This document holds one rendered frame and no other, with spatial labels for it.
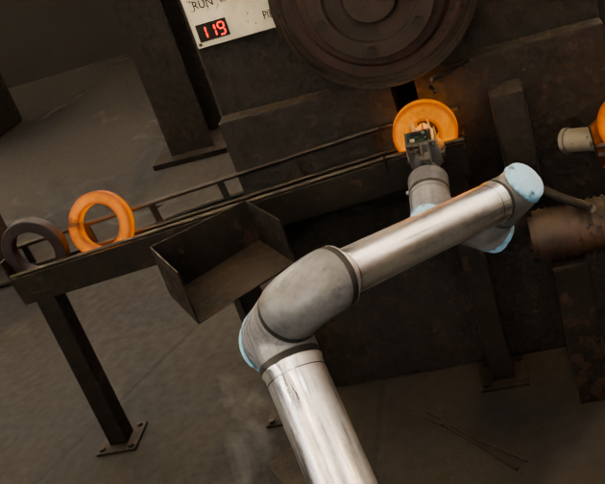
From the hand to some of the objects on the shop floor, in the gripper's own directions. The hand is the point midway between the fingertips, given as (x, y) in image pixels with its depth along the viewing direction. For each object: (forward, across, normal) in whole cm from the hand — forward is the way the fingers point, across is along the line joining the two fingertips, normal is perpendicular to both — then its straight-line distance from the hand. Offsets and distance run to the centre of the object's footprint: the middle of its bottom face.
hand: (423, 130), depth 211 cm
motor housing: (-36, -30, +67) cm, 82 cm away
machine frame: (+18, +3, +84) cm, 86 cm away
